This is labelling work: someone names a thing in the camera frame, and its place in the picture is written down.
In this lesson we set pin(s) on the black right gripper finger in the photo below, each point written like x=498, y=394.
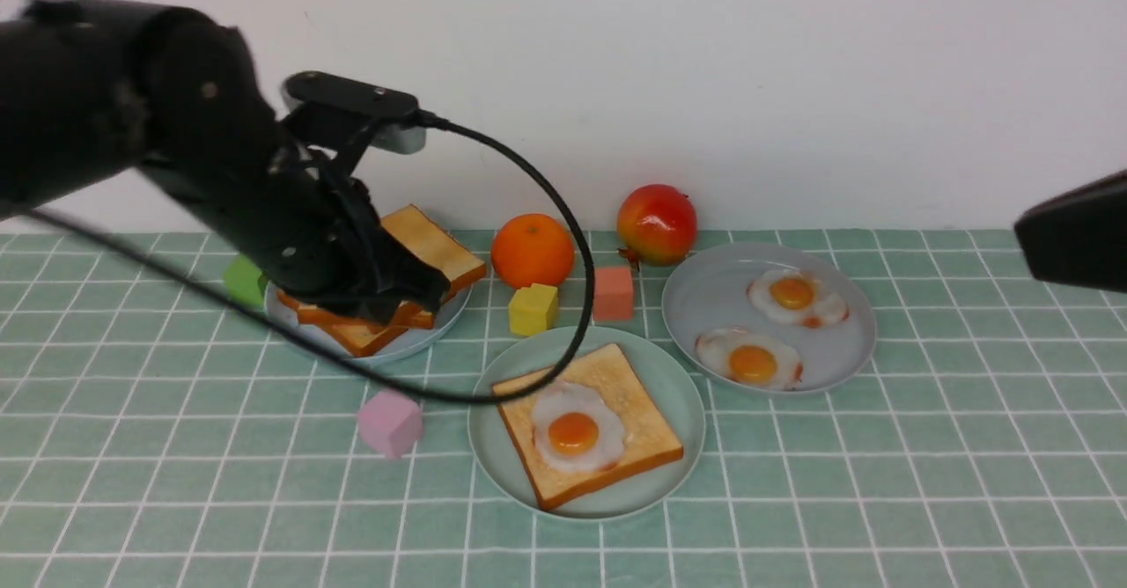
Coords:
x=1079, y=238

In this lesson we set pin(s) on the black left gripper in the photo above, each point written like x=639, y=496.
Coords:
x=300, y=217

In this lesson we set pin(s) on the toast slice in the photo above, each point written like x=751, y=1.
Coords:
x=438, y=248
x=650, y=442
x=317, y=315
x=362, y=339

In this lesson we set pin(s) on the fried egg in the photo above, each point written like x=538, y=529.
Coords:
x=574, y=431
x=788, y=296
x=749, y=358

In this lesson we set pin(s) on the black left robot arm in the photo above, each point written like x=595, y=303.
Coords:
x=92, y=88

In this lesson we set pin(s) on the grey plate with toast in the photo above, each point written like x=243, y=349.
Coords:
x=411, y=342

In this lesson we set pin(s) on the pink foam cube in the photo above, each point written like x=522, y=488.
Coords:
x=390, y=423

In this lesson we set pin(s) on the yellow foam cube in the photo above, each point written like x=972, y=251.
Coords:
x=533, y=309

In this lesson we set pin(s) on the orange fruit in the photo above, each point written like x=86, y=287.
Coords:
x=532, y=248

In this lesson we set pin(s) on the green foam cube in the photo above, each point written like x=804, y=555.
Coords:
x=245, y=282

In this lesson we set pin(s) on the salmon foam cube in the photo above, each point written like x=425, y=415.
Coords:
x=614, y=294

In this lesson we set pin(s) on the red pomegranate fruit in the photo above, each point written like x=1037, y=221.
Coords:
x=657, y=226

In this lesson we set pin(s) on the grey plate with eggs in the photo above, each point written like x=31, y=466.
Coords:
x=708, y=290

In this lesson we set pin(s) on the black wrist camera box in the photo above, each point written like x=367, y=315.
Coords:
x=327, y=111

